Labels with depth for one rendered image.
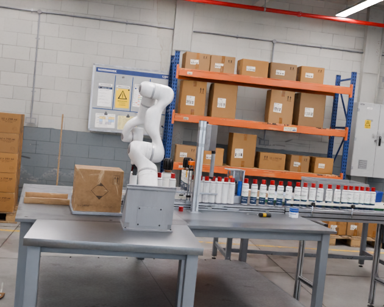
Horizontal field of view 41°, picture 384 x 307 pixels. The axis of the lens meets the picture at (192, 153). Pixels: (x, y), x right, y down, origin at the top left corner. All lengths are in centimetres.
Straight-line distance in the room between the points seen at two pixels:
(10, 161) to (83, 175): 364
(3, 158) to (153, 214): 416
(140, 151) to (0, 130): 389
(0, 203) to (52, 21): 298
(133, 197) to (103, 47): 555
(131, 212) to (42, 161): 545
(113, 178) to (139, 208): 46
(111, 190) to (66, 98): 502
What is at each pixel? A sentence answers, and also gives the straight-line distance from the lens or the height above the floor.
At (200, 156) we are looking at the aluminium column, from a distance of 376.
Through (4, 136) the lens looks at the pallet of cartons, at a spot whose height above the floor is 110.
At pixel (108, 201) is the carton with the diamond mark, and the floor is 92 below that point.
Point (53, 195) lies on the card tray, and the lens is 392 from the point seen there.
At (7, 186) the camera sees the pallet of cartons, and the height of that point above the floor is 48.
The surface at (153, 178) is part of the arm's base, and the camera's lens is 313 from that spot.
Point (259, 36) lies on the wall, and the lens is 870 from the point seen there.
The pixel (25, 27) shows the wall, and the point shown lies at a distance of 846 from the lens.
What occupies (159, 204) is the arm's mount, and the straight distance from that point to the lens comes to 299.
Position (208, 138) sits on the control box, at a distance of 376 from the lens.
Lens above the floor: 145
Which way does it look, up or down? 3 degrees down
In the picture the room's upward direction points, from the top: 6 degrees clockwise
